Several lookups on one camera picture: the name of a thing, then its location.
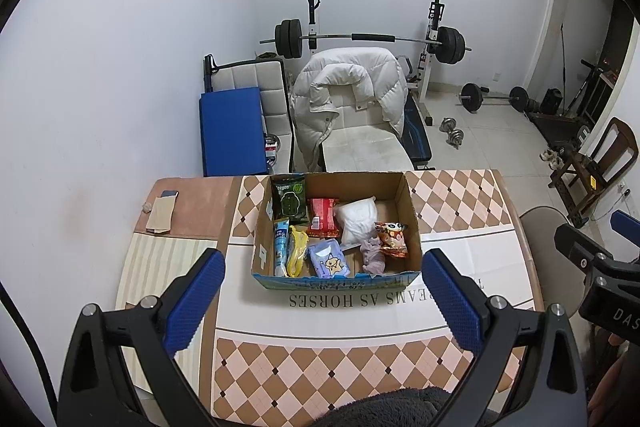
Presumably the blue star tissue pack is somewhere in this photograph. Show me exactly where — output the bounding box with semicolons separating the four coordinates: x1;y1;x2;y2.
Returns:
307;239;351;279

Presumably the short barbell with black plates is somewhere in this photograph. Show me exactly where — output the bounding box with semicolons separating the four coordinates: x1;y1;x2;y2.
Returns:
457;82;530;114

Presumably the black exercise platform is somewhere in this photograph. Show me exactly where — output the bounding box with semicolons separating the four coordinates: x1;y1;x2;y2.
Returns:
527;109;596;148

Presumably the yellow snack packet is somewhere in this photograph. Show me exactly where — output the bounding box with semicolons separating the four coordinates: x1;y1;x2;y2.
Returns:
286;225;311;278

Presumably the orange snack packet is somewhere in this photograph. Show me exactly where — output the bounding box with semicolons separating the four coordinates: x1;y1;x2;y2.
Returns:
375;221;410;260

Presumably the purple grey cloth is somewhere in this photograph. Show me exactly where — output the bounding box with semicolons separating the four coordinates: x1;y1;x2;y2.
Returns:
360;238;388;277

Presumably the diamond pattern tablecloth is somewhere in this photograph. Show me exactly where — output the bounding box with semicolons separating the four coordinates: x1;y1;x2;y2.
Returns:
210;169;546;423

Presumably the blue folded mat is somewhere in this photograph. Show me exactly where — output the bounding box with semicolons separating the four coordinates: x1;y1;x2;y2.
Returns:
199;87;270;178

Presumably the green snack packet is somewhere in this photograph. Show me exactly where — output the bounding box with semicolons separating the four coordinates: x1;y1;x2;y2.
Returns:
271;174;308;224

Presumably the black power plug cable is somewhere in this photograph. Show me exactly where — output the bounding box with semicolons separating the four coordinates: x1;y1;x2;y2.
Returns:
597;184;632;220

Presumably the dark wooden chair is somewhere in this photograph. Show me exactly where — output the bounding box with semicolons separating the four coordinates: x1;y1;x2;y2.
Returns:
549;117;640;228

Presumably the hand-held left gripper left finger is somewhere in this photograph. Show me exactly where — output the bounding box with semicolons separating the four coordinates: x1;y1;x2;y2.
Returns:
62;248;227;427

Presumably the black weight bench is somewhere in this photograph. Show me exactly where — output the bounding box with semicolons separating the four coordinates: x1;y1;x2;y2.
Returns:
400;57;435;170

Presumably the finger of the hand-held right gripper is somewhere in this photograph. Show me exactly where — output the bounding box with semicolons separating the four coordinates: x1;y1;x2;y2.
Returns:
554;223;616;275
610;209;640;250

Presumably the black pole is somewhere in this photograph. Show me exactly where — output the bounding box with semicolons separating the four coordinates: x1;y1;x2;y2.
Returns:
560;24;571;108

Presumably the brown cardboard piece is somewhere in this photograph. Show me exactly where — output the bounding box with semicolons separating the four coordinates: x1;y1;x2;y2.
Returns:
146;196;177;234

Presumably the white bench press rack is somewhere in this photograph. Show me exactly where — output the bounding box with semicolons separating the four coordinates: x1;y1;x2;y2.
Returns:
305;0;446;128

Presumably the red snack packet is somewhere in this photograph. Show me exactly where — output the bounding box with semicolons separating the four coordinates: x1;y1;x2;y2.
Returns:
307;198;341;239

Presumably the white plastic bag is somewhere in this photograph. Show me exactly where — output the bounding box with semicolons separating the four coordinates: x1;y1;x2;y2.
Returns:
333;196;378;253

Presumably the beige upholstered chair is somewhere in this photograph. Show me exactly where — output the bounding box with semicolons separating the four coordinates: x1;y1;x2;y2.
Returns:
292;49;416;174

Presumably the blue white tube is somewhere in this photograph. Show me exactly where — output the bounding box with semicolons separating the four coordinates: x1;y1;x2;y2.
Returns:
272;218;292;278

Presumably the dark grey fleece garment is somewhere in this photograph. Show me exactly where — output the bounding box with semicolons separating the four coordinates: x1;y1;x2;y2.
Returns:
320;386;501;427

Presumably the beige padded folding chair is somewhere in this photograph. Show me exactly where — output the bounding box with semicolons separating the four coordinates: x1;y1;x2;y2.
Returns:
202;54;296;172

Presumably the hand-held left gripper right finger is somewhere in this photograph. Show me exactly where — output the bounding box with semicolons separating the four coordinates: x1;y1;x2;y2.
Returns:
421;248;586;427

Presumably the cardboard box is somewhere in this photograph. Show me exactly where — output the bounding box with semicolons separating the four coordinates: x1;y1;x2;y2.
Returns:
250;172;423;292

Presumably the person's right hand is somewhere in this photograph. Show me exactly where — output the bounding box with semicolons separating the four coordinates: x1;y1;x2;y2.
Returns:
592;354;640;427

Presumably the white down jacket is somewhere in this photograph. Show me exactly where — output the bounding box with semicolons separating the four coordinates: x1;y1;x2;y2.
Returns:
290;48;408;172

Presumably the black speaker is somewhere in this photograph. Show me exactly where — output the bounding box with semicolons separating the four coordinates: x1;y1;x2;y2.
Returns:
542;88;563;115

